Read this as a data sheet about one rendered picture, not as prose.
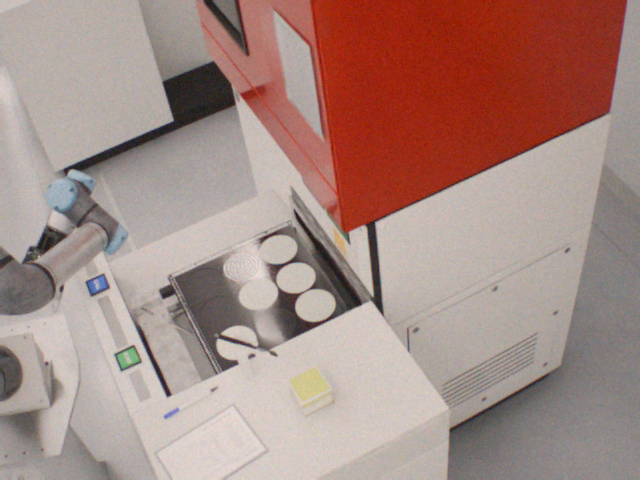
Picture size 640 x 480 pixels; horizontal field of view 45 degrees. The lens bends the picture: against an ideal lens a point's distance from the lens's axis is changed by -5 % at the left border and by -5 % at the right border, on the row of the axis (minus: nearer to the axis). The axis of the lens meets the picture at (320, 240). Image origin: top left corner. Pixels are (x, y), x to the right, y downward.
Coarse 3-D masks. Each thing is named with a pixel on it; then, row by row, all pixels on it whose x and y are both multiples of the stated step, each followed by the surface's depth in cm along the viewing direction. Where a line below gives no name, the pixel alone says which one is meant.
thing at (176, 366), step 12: (144, 312) 207; (156, 312) 207; (156, 336) 202; (168, 336) 201; (156, 348) 199; (168, 348) 199; (180, 348) 198; (156, 360) 197; (168, 360) 196; (180, 360) 196; (168, 372) 194; (180, 372) 194; (192, 372) 193; (168, 384) 192; (180, 384) 191
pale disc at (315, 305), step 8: (304, 296) 202; (312, 296) 202; (320, 296) 202; (328, 296) 202; (296, 304) 201; (304, 304) 201; (312, 304) 201; (320, 304) 200; (328, 304) 200; (304, 312) 199; (312, 312) 199; (320, 312) 199; (328, 312) 198; (312, 320) 197; (320, 320) 197
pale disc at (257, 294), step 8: (256, 280) 208; (264, 280) 207; (248, 288) 206; (256, 288) 206; (264, 288) 206; (272, 288) 205; (240, 296) 205; (248, 296) 204; (256, 296) 204; (264, 296) 204; (272, 296) 204; (248, 304) 203; (256, 304) 202; (264, 304) 202
